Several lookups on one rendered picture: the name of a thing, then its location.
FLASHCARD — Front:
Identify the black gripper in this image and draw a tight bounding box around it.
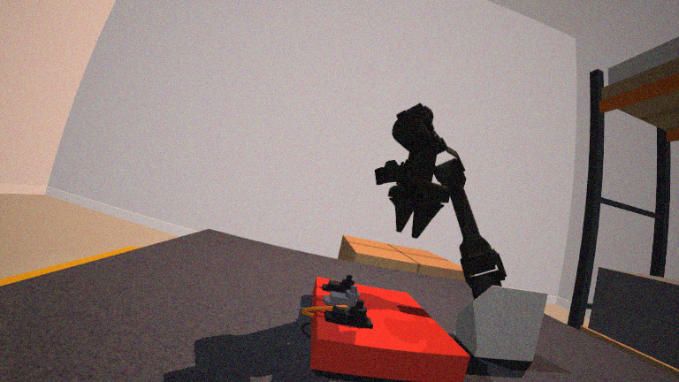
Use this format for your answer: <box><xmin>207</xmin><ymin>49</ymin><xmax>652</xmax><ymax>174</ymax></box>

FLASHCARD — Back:
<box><xmin>387</xmin><ymin>156</ymin><xmax>451</xmax><ymax>239</ymax></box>

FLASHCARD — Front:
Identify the grey micro servo with orange cable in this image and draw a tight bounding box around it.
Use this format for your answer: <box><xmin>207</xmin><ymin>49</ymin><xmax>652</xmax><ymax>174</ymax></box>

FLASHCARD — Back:
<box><xmin>302</xmin><ymin>285</ymin><xmax>360</xmax><ymax>317</ymax></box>

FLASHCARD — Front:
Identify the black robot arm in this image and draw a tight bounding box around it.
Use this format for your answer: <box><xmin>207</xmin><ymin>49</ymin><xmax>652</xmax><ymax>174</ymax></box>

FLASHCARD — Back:
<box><xmin>375</xmin><ymin>103</ymin><xmax>507</xmax><ymax>300</ymax></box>

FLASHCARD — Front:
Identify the red flat rectangular deck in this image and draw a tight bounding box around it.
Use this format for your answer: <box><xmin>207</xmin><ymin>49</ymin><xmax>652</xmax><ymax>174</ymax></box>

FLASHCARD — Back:
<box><xmin>310</xmin><ymin>274</ymin><xmax>470</xmax><ymax>382</ymax></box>

